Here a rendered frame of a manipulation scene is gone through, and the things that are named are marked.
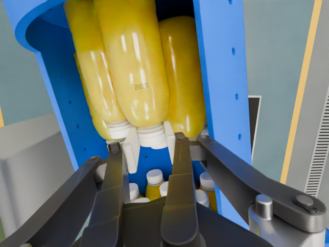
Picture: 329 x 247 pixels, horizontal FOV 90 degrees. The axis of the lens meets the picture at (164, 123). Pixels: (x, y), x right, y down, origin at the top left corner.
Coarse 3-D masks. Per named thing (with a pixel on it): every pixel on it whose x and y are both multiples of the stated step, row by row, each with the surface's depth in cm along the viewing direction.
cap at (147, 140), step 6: (138, 132) 22; (156, 132) 21; (162, 132) 22; (144, 138) 21; (150, 138) 21; (156, 138) 21; (162, 138) 22; (144, 144) 21; (150, 144) 21; (156, 144) 21
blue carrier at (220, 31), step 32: (32, 0) 12; (64, 0) 12; (160, 0) 26; (192, 0) 27; (224, 0) 14; (32, 32) 21; (64, 32) 28; (224, 32) 14; (64, 64) 28; (224, 64) 15; (64, 96) 27; (224, 96) 15; (64, 128) 25; (224, 128) 16; (160, 160) 44
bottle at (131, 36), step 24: (96, 0) 17; (120, 0) 16; (144, 0) 17; (120, 24) 16; (144, 24) 17; (120, 48) 17; (144, 48) 17; (120, 72) 18; (144, 72) 18; (120, 96) 19; (144, 96) 18; (168, 96) 20; (144, 120) 20
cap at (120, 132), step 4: (128, 124) 26; (132, 124) 27; (112, 128) 25; (116, 128) 25; (120, 128) 25; (124, 128) 25; (128, 128) 26; (112, 132) 25; (116, 132) 25; (120, 132) 25; (124, 132) 25; (112, 136) 26; (116, 136) 25; (120, 136) 25; (124, 136) 25
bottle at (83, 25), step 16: (80, 0) 20; (80, 16) 20; (80, 32) 21; (96, 32) 21; (80, 48) 21; (96, 48) 21; (80, 64) 22; (96, 64) 21; (96, 80) 22; (112, 80) 22; (96, 96) 23; (112, 96) 22; (96, 112) 25; (112, 112) 23
